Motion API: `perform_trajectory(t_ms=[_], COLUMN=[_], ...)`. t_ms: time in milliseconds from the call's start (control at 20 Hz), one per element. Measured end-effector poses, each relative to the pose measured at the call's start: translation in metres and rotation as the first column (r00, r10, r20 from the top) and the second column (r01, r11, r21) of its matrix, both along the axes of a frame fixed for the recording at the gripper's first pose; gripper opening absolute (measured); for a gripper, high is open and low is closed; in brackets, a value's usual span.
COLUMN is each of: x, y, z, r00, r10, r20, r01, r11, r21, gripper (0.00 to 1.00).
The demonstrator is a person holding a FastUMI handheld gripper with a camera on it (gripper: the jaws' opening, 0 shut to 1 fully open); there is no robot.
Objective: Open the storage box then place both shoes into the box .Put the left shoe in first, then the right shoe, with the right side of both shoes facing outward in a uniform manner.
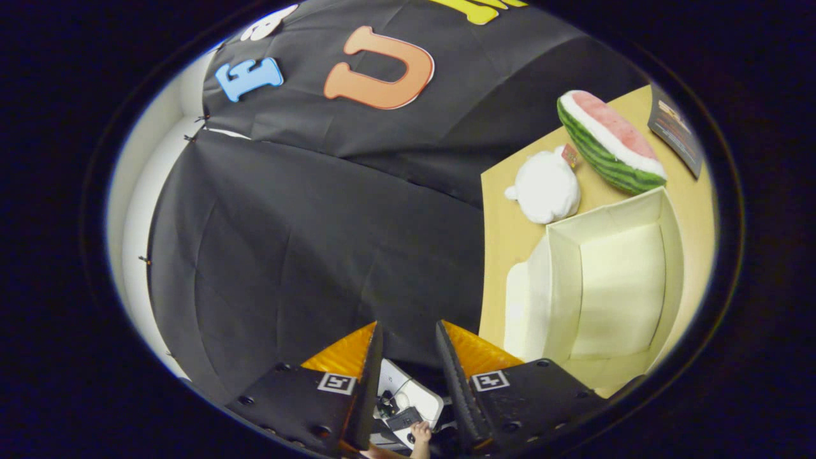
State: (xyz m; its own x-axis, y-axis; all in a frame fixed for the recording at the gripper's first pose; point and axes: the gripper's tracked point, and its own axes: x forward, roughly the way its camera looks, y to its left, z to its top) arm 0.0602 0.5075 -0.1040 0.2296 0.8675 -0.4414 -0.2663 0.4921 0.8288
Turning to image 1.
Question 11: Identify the watermelon slice plush toy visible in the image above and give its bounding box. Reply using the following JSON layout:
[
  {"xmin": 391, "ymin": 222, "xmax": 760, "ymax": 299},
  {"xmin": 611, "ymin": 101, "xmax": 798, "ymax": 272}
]
[{"xmin": 557, "ymin": 90, "xmax": 668, "ymax": 196}]

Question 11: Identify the white plush toy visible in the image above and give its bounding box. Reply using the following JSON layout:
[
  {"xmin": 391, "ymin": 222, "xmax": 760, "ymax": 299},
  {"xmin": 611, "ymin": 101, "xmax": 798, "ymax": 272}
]
[{"xmin": 504, "ymin": 145, "xmax": 582, "ymax": 225}]

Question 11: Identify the foldable fabric storage box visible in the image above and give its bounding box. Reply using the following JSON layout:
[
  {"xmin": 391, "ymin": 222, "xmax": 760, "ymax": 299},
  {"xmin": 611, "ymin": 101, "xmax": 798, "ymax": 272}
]
[{"xmin": 502, "ymin": 186, "xmax": 686, "ymax": 383}]

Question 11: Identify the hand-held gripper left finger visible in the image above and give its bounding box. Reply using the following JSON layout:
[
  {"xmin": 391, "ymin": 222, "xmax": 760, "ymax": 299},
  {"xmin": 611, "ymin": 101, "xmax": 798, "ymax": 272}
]
[{"xmin": 224, "ymin": 321, "xmax": 384, "ymax": 457}]

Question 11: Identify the small black device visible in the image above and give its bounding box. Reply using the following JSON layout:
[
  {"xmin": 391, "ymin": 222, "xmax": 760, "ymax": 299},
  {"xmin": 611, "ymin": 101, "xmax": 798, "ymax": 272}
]
[{"xmin": 387, "ymin": 407, "xmax": 423, "ymax": 432}]

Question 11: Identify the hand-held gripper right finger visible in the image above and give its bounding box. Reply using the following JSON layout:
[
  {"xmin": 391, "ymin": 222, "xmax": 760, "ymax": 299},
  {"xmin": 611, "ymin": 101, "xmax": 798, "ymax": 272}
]
[{"xmin": 435, "ymin": 320, "xmax": 608, "ymax": 455}]

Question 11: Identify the white electronic device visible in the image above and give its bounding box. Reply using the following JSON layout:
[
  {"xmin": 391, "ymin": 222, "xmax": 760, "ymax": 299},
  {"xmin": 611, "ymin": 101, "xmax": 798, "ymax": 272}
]
[{"xmin": 376, "ymin": 359, "xmax": 445, "ymax": 449}]

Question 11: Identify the black cover book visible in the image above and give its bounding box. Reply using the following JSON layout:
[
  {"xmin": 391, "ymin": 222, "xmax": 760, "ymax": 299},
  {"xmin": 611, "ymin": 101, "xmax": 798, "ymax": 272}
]
[{"xmin": 648, "ymin": 83, "xmax": 704, "ymax": 179}]

